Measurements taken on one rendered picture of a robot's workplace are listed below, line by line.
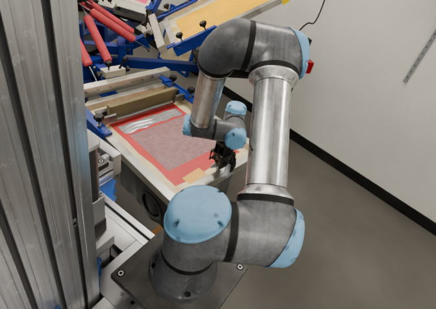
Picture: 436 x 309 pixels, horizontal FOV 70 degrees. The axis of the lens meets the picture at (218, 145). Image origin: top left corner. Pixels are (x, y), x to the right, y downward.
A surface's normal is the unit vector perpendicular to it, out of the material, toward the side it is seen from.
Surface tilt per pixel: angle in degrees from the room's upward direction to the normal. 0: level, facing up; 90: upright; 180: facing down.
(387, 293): 0
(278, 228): 33
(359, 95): 90
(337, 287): 0
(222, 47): 82
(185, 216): 7
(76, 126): 90
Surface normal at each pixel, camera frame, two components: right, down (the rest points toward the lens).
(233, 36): -0.29, 0.00
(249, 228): 0.17, -0.36
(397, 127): -0.69, 0.33
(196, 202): 0.07, -0.78
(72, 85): 0.80, 0.49
